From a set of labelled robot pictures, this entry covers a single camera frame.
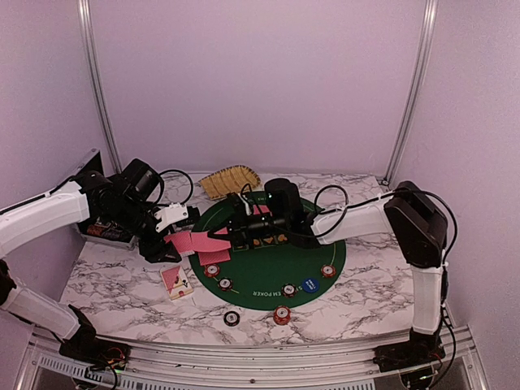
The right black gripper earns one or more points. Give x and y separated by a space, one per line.
240 229

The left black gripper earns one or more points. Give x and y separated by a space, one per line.
153 249

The right aluminium frame post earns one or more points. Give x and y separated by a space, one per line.
418 76

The red backed card deck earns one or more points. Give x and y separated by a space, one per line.
182 242

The front aluminium rail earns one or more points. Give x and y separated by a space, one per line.
346 364

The green round poker mat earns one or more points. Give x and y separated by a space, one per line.
258 274

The black poker chip stack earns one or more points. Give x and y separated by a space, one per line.
231 318

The aluminium poker case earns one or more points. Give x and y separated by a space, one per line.
92 161

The orange purple chip row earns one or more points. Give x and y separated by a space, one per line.
108 233

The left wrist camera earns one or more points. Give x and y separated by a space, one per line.
176 213

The red poker chip stack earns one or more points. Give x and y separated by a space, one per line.
282 315

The blue small blind button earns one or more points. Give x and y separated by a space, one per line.
310 285

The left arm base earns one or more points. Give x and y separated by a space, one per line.
85 346

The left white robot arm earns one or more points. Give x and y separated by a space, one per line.
27 224

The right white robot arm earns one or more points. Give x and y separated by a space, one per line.
406 220

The red backed playing card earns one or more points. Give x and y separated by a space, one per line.
261 210
201 242
209 258

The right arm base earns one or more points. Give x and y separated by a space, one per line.
420 348

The woven bamboo tray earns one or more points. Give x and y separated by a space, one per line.
229 180

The ace card box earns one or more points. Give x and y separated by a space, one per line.
176 282

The left aluminium frame post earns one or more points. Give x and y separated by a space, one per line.
87 32

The aluminium frame post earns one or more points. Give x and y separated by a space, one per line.
418 76
87 32

